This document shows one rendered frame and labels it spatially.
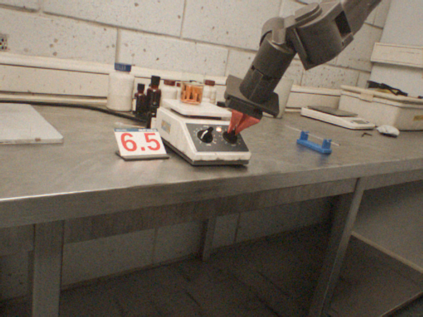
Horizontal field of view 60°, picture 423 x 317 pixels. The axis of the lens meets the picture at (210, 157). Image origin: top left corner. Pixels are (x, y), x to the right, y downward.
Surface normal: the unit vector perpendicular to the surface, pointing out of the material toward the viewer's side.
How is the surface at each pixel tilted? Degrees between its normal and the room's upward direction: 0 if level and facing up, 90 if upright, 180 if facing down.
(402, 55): 90
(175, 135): 90
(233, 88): 30
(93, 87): 90
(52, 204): 90
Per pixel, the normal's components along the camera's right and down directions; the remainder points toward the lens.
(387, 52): -0.80, 0.04
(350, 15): 0.51, 0.22
